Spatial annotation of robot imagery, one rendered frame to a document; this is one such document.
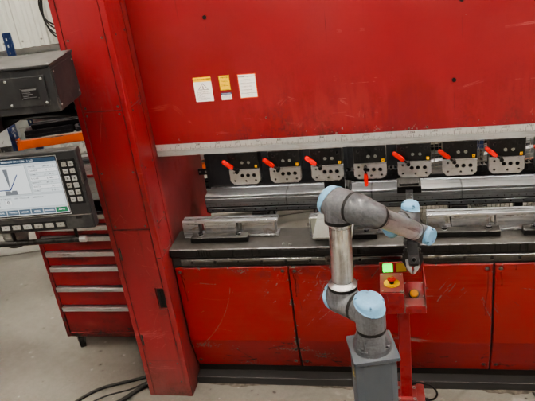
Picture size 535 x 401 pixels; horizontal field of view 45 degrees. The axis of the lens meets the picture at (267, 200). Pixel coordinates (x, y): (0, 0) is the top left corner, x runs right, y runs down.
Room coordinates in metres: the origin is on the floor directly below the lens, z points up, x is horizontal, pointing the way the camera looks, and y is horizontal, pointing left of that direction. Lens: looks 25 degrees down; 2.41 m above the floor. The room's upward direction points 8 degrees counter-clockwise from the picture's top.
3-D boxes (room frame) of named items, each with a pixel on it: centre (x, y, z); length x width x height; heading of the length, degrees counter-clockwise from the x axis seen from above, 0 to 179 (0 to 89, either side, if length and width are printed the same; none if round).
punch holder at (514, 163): (2.63, -1.09, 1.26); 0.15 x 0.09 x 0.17; 77
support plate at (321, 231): (2.66, -0.30, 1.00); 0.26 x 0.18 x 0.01; 167
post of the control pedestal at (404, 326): (2.43, -0.55, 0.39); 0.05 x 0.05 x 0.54; 78
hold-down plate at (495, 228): (2.61, -0.91, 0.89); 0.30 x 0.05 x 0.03; 77
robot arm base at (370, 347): (2.02, -0.33, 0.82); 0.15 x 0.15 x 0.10
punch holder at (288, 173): (2.86, -0.11, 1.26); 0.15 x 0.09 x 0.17; 77
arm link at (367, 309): (2.03, -0.33, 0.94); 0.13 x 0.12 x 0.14; 38
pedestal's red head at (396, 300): (2.43, -0.55, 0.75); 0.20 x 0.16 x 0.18; 78
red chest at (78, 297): (3.49, 1.05, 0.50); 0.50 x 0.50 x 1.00; 77
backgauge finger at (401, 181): (2.89, -0.71, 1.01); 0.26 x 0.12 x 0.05; 167
